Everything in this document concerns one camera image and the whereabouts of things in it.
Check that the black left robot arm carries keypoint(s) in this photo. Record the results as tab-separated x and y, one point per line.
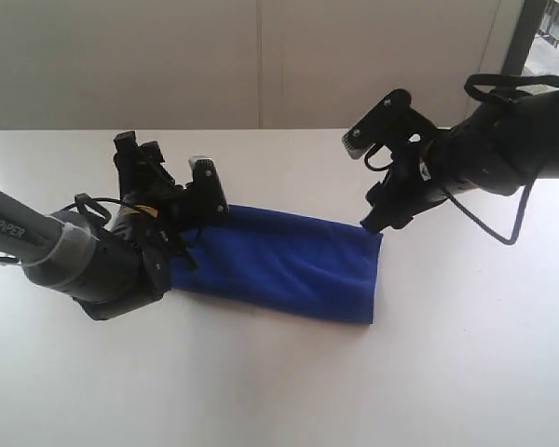
110	264

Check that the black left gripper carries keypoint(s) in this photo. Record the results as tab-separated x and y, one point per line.
155	207

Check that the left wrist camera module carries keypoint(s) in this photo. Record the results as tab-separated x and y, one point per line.
206	191

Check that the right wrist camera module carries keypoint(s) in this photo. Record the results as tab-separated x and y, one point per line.
392	122

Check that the dark window frame post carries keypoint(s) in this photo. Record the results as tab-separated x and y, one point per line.
523	36

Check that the white cable tie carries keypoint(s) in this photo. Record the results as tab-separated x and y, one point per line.
72	241

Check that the blue towel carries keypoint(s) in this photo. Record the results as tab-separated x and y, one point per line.
295	264

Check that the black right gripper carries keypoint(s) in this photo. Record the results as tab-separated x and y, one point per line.
401	195

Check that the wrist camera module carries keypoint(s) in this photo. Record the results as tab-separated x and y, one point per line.
392	122
206	191

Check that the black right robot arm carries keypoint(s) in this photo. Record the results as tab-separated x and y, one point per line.
498	149

